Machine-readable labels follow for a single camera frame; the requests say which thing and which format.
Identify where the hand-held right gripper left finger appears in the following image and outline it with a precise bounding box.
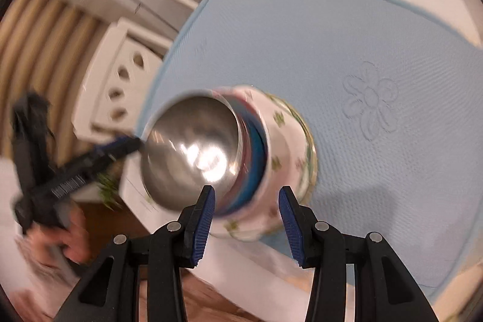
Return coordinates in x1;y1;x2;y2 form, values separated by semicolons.
55;185;216;322

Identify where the person's left hand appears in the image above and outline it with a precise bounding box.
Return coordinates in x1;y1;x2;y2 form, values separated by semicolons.
28;209;91;266

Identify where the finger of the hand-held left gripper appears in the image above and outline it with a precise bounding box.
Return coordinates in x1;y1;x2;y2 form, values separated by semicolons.
75;136;143;181

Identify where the blue steel bowl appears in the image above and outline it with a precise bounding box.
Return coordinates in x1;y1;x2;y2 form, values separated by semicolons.
222;118;269;215

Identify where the white hexagonal tree print plate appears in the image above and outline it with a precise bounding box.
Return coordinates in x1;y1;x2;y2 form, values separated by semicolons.
209;85;314;243

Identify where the magenta steel bowl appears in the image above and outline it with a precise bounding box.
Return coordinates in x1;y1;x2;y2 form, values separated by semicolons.
140;87;244;212

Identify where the striped tan rug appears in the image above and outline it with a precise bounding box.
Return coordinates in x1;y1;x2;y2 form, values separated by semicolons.
0;0;114;164

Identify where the green plant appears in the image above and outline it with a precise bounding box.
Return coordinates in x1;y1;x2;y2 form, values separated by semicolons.
96;173;125;211

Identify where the light blue quilted mat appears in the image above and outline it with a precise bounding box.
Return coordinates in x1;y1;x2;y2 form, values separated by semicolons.
138;0;483;302

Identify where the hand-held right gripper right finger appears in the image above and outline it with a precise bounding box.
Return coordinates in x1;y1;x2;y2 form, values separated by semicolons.
278;185;440;322

